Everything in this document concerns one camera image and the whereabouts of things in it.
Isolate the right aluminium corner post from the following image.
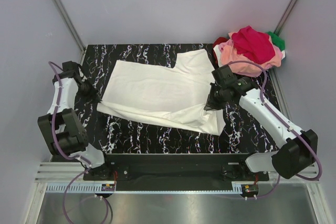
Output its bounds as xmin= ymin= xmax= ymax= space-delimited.
xmin=274 ymin=0 xmax=299 ymax=36

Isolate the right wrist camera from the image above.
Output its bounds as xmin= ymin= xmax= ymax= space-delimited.
xmin=212 ymin=65 xmax=237 ymax=88

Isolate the magenta t-shirt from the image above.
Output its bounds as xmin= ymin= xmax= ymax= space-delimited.
xmin=230 ymin=26 xmax=275 ymax=65

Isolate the pink t-shirt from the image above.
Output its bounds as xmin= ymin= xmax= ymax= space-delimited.
xmin=219 ymin=33 xmax=286 ymax=77

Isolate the left aluminium corner post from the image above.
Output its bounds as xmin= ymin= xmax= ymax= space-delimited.
xmin=52 ymin=0 xmax=86 ymax=52

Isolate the aluminium rail profile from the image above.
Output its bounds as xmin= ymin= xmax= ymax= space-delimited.
xmin=34 ymin=162 xmax=320 ymax=183

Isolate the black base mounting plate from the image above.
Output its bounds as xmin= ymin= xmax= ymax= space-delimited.
xmin=84 ymin=154 xmax=269 ymax=181

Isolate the dark red t-shirt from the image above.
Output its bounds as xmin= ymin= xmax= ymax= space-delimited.
xmin=212 ymin=37 xmax=228 ymax=66

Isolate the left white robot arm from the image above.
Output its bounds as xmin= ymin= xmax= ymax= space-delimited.
xmin=37 ymin=61 xmax=113 ymax=180

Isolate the white t-shirt red print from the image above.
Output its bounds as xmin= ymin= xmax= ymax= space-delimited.
xmin=97 ymin=49 xmax=225 ymax=136

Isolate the grey slotted cable duct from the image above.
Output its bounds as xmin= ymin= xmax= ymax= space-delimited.
xmin=46 ymin=184 xmax=245 ymax=193

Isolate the green t-shirt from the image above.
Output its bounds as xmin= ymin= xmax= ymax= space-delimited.
xmin=267 ymin=31 xmax=286 ymax=51

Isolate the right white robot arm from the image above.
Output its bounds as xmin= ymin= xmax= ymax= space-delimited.
xmin=204 ymin=65 xmax=320 ymax=180

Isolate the aluminium corner post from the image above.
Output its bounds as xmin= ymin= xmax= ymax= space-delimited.
xmin=274 ymin=0 xmax=299 ymax=36
xmin=52 ymin=0 xmax=86 ymax=52

